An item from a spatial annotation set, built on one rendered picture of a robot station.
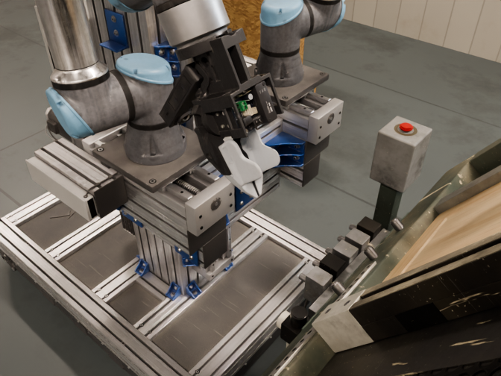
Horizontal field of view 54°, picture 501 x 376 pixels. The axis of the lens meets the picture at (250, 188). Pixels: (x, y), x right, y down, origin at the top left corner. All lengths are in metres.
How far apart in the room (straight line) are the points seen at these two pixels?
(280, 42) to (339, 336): 0.83
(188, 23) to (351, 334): 0.61
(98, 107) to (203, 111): 0.49
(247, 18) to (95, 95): 2.04
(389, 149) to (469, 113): 2.17
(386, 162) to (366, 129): 1.73
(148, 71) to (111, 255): 1.21
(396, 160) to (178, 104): 1.00
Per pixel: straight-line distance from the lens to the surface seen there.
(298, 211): 2.59
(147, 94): 1.10
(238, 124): 0.58
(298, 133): 1.50
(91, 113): 1.06
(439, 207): 1.32
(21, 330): 2.30
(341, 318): 0.92
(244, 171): 0.62
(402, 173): 1.55
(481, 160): 1.50
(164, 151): 1.17
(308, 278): 1.28
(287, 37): 1.44
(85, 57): 1.04
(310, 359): 0.99
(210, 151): 0.61
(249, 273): 2.01
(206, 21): 0.57
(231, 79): 0.57
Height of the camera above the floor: 1.74
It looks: 40 degrees down
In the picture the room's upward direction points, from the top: straight up
